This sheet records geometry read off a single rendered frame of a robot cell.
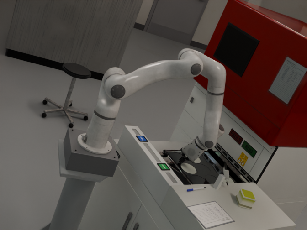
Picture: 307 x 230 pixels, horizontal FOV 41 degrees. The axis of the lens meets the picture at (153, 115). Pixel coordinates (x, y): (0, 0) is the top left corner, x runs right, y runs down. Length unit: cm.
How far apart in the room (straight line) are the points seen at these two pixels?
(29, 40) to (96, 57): 84
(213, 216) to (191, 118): 106
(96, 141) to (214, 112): 64
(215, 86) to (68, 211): 107
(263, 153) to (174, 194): 66
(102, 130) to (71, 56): 329
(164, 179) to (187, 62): 60
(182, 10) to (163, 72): 704
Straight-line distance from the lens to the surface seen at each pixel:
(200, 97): 285
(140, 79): 200
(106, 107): 205
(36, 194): 324
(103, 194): 263
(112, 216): 254
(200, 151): 232
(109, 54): 536
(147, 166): 222
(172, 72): 202
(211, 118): 218
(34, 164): 353
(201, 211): 199
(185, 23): 914
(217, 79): 211
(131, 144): 236
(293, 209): 307
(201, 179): 238
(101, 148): 216
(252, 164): 250
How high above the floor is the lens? 204
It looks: 23 degrees down
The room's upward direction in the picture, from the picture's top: 23 degrees clockwise
